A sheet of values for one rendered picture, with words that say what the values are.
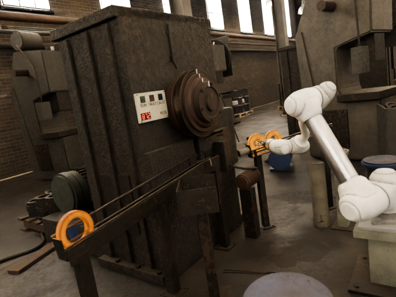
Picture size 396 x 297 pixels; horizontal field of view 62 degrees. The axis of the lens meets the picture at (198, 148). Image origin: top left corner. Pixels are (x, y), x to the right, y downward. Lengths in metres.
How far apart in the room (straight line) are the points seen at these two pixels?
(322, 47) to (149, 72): 3.01
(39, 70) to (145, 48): 4.28
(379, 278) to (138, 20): 2.03
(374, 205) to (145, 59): 1.53
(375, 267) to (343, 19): 3.21
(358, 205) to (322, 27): 3.30
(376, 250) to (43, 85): 5.52
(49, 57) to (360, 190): 5.49
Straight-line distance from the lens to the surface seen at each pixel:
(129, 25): 2.14
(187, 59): 2.48
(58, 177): 3.09
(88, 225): 1.69
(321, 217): 2.79
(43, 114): 6.10
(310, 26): 4.83
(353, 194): 1.79
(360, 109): 4.55
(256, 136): 2.67
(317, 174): 2.67
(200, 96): 2.14
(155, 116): 2.13
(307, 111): 1.84
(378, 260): 2.10
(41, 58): 6.26
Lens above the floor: 1.20
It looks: 10 degrees down
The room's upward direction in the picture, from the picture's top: 9 degrees counter-clockwise
